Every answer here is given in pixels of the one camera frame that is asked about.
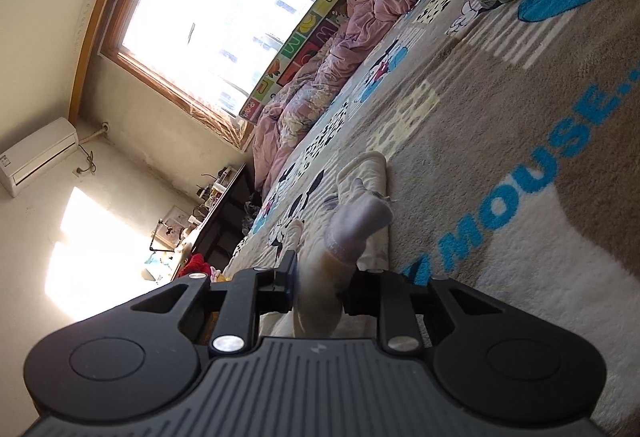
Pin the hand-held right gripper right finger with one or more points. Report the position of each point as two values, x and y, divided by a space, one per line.
361 293

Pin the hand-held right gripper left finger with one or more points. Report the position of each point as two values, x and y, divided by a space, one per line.
290 279

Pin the cream baby garment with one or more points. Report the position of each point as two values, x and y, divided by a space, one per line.
360 217

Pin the dark desk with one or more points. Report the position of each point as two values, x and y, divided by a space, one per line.
225 227

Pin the red and blue clothing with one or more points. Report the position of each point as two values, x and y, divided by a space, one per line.
195 263

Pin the desk clutter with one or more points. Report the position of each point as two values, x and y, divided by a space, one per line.
215 184

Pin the white box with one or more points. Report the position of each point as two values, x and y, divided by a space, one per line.
176 219

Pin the black desk lamp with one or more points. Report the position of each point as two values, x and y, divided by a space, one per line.
160 237

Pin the cartoon printed blanket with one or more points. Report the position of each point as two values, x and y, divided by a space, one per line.
500 117

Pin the colourful alphabet play mat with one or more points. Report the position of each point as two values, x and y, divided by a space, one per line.
300 52

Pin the pink quilt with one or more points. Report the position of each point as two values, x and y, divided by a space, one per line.
370 17

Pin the white air conditioner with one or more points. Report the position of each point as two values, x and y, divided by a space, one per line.
35 157

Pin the wooden framed window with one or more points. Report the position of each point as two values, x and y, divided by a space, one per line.
210 7

